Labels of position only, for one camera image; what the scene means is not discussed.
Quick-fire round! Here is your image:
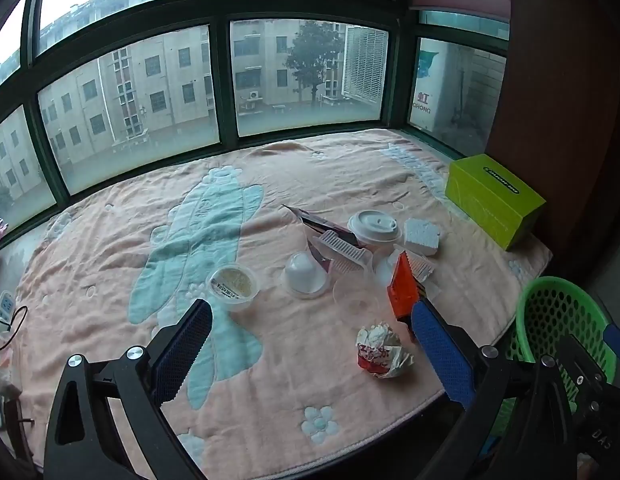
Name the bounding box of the pink printed blanket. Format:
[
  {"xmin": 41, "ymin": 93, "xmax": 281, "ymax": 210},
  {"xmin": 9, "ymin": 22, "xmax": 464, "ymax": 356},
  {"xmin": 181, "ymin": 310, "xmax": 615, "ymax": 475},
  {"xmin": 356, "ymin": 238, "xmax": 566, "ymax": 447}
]
[{"xmin": 10, "ymin": 127, "xmax": 553, "ymax": 476}]

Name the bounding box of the orange red box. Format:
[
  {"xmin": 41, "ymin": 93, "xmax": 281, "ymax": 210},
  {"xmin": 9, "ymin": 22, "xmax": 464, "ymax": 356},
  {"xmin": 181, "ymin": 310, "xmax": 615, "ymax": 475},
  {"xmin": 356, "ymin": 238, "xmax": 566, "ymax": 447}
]
[{"xmin": 386, "ymin": 251, "xmax": 422, "ymax": 323}]

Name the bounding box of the green cardboard box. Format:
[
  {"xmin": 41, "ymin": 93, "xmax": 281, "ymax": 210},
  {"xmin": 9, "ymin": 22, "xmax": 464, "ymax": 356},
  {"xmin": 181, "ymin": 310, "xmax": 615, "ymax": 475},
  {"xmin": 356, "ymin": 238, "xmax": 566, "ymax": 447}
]
[{"xmin": 444, "ymin": 154, "xmax": 547, "ymax": 252}]

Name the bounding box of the round labelled plastic container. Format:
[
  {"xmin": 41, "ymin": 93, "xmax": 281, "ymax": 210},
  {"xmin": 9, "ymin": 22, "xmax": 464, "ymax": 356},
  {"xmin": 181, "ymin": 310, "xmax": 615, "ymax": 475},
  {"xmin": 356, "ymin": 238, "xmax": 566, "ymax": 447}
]
[{"xmin": 205, "ymin": 263, "xmax": 261, "ymax": 312}]

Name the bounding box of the clear box of sticks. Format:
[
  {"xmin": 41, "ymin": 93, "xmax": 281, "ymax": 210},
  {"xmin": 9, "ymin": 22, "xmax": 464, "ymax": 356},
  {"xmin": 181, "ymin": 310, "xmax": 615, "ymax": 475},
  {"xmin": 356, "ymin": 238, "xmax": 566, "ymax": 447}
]
[{"xmin": 407, "ymin": 252, "xmax": 436, "ymax": 283}]

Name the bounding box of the white printed cardboard box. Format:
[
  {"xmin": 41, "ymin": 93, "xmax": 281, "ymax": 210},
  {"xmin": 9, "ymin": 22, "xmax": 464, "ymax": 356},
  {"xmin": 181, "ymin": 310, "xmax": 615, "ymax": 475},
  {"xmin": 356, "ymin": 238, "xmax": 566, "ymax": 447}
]
[{"xmin": 412, "ymin": 50, "xmax": 448, "ymax": 128}]

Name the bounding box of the white ribbed plastic tray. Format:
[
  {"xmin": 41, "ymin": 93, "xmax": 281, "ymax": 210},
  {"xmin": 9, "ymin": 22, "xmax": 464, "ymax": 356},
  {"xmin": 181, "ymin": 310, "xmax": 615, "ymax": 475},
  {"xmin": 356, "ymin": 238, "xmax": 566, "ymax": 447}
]
[{"xmin": 315, "ymin": 230, "xmax": 373, "ymax": 273}]

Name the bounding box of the white power strip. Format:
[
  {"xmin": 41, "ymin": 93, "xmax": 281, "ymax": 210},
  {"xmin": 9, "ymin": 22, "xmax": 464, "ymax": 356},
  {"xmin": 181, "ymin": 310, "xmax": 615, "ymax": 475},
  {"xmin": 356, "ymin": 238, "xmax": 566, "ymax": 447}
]
[{"xmin": 0, "ymin": 294, "xmax": 17, "ymax": 336}]

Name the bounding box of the red white wrapper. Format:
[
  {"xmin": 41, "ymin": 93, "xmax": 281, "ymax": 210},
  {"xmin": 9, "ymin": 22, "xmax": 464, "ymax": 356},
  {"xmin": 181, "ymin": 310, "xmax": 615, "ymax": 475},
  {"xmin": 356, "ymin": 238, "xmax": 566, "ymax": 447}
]
[{"xmin": 356, "ymin": 324, "xmax": 415, "ymax": 380}]

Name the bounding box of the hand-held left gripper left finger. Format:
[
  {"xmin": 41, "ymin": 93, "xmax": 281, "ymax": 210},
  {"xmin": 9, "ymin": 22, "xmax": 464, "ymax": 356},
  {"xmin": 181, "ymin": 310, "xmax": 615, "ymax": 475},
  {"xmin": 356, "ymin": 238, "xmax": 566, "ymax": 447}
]
[{"xmin": 42, "ymin": 299, "xmax": 213, "ymax": 480}]

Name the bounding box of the black cable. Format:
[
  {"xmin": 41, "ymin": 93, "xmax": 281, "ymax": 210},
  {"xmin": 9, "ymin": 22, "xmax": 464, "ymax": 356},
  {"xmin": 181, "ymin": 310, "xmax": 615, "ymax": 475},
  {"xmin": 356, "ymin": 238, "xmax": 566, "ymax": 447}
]
[{"xmin": 0, "ymin": 305, "xmax": 30, "ymax": 356}]

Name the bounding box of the beige apartment building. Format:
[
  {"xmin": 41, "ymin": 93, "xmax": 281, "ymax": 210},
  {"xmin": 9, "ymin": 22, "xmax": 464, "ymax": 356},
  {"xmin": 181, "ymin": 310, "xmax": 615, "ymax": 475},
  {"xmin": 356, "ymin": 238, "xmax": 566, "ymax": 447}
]
[{"xmin": 0, "ymin": 0, "xmax": 351, "ymax": 221}]

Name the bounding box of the brown wooden wardrobe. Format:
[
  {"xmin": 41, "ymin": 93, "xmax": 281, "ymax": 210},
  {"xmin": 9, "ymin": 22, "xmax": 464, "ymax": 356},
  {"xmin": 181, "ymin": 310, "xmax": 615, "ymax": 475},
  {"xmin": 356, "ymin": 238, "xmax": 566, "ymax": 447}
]
[{"xmin": 482, "ymin": 0, "xmax": 620, "ymax": 281}]

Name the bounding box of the white louvred panel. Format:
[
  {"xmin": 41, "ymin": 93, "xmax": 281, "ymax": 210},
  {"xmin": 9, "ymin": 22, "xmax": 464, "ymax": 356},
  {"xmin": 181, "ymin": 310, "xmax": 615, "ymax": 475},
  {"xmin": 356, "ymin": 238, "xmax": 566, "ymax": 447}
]
[{"xmin": 342, "ymin": 25, "xmax": 388, "ymax": 106}]

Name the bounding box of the tree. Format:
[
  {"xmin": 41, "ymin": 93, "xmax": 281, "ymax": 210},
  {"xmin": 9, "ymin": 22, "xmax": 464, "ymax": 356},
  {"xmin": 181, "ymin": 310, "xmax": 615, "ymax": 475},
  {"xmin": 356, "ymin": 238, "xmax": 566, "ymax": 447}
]
[{"xmin": 285, "ymin": 20, "xmax": 348, "ymax": 103}]

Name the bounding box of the green plastic basket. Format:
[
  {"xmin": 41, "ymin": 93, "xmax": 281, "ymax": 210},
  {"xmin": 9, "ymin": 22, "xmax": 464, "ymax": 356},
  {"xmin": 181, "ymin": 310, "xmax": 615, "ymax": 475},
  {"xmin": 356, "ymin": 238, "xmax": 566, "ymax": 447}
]
[{"xmin": 490, "ymin": 276, "xmax": 618, "ymax": 441}]

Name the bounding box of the white cup lid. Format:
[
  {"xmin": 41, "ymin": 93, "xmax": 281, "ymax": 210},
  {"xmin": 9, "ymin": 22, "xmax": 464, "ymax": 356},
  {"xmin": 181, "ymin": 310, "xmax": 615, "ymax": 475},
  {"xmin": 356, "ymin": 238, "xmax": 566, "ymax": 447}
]
[{"xmin": 347, "ymin": 210, "xmax": 403, "ymax": 251}]

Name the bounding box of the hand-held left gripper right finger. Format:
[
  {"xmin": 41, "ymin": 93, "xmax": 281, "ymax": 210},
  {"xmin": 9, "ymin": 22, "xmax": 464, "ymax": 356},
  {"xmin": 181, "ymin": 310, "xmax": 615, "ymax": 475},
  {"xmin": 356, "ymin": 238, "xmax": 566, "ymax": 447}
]
[{"xmin": 411, "ymin": 299, "xmax": 583, "ymax": 480}]

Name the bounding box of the small white plastic cup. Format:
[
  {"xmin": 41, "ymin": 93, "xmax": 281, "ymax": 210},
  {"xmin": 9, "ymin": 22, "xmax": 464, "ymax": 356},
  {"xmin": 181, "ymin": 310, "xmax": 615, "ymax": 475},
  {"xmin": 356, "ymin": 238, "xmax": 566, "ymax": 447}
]
[{"xmin": 281, "ymin": 252, "xmax": 333, "ymax": 301}]

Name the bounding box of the white foam block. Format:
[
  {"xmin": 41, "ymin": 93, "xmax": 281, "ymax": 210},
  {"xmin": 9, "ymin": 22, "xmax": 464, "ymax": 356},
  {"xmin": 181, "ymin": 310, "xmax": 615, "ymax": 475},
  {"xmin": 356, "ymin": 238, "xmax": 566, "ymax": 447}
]
[{"xmin": 403, "ymin": 217, "xmax": 442, "ymax": 256}]

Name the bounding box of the green window frame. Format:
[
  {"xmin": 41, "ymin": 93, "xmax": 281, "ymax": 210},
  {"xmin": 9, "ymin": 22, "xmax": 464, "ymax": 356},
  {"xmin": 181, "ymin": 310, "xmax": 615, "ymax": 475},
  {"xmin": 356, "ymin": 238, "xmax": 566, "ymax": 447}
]
[{"xmin": 0, "ymin": 0, "xmax": 511, "ymax": 233}]

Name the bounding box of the pink snack packet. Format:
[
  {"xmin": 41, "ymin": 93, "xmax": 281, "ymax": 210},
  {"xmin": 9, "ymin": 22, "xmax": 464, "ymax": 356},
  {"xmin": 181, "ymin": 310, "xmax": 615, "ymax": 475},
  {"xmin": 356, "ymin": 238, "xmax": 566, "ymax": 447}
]
[{"xmin": 281, "ymin": 204, "xmax": 371, "ymax": 250}]

